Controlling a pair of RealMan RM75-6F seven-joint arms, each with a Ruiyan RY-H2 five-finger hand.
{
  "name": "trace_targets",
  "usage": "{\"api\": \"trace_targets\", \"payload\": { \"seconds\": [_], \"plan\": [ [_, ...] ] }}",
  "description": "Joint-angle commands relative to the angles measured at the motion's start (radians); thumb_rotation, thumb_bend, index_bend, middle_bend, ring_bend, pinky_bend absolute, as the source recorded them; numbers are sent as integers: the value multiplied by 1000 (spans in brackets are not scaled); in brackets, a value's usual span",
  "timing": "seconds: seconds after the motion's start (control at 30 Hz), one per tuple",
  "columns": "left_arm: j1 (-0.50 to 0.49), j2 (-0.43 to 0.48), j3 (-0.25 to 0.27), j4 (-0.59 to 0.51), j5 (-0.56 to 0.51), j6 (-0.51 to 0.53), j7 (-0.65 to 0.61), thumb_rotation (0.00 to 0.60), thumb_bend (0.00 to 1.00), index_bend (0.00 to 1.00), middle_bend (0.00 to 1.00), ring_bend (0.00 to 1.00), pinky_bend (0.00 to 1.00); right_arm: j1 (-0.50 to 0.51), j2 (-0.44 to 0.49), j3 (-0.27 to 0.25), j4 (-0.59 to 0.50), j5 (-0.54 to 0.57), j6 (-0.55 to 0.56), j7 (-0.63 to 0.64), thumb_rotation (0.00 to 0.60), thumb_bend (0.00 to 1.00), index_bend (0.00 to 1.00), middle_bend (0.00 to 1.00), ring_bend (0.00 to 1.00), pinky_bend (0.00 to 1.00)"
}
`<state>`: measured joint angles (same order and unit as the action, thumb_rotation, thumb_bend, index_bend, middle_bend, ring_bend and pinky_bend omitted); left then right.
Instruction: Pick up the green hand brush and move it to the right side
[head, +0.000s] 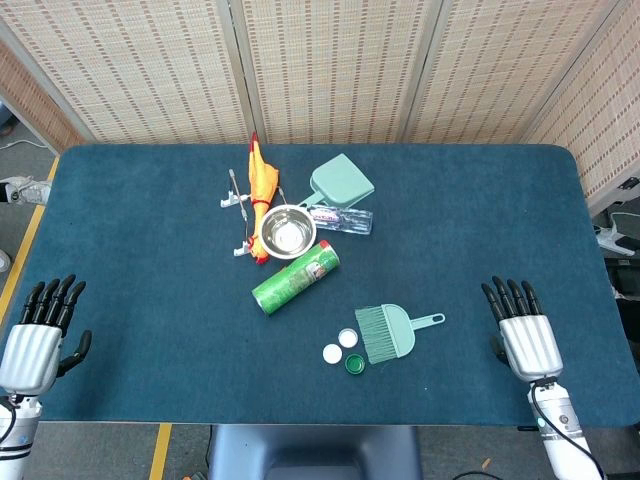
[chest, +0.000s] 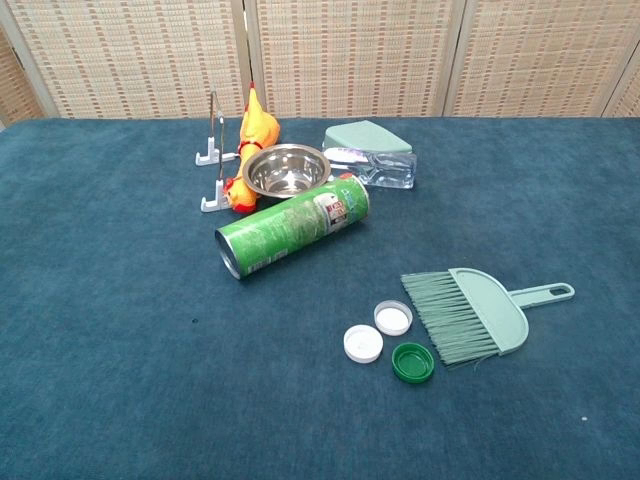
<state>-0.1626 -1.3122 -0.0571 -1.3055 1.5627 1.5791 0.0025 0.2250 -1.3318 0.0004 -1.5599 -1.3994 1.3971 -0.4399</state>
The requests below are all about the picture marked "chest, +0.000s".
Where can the green plastic bottle cap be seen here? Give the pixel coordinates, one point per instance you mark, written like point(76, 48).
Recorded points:
point(413, 365)

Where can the small green hand broom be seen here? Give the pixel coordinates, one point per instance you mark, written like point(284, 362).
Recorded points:
point(500, 310)

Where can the clear plastic water bottle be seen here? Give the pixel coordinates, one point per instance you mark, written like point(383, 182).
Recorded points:
point(392, 171)

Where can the green cylindrical chip can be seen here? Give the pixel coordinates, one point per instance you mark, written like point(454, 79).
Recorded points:
point(290, 225)

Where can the stainless steel bowl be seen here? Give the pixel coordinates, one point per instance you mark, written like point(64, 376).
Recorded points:
point(286, 172)

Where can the light green dustpan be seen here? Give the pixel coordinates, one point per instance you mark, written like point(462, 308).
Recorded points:
point(365, 135)

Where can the yellow rubber chicken toy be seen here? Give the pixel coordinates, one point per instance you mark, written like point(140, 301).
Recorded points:
point(257, 131)

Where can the woven bamboo screen panel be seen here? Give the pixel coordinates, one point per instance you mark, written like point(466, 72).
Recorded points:
point(627, 95)
point(355, 55)
point(140, 55)
point(12, 85)
point(540, 55)

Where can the blue felt table cover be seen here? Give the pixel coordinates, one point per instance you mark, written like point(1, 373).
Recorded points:
point(125, 350)

